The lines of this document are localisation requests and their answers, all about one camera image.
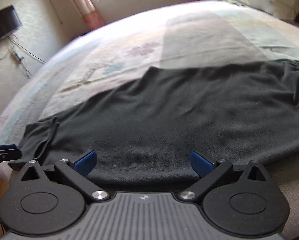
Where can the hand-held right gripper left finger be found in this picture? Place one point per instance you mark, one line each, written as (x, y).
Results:
(85, 162)

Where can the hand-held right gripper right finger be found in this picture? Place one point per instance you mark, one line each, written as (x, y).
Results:
(202, 163)

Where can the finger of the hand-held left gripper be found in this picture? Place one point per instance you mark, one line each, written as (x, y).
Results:
(9, 154)
(5, 147)

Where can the black pants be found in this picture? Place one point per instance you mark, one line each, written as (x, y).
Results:
(177, 117)

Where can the power strip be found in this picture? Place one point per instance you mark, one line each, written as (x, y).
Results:
(19, 57)

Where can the black flat television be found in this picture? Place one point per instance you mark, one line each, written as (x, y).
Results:
(3, 26)

